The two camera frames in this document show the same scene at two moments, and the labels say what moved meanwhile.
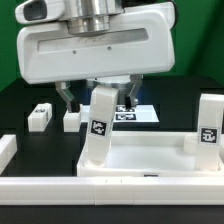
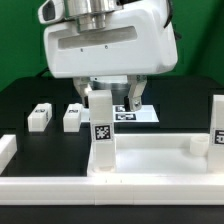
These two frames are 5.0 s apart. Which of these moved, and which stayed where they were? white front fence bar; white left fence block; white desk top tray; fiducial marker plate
Moved: white desk top tray
Stayed: fiducial marker plate; white left fence block; white front fence bar
